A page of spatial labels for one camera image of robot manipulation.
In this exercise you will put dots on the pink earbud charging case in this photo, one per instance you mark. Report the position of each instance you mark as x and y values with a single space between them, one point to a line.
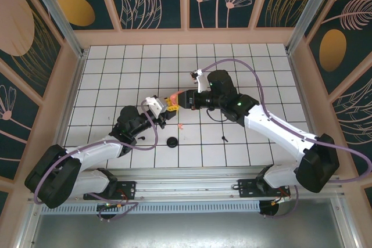
173 97

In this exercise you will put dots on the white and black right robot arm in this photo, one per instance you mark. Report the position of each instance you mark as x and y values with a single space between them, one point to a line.
276 126

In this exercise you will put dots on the grey metal sheet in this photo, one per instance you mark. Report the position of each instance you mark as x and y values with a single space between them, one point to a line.
186 230

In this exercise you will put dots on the aluminium frame post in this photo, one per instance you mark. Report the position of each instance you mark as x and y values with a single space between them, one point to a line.
312 1
55 7

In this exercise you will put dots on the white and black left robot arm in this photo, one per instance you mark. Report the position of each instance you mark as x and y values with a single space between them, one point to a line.
96 150

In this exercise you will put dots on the black round charging case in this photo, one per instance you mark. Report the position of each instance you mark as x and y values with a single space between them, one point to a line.
172 142

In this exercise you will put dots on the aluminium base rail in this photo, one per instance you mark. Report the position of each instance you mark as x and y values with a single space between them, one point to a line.
186 184

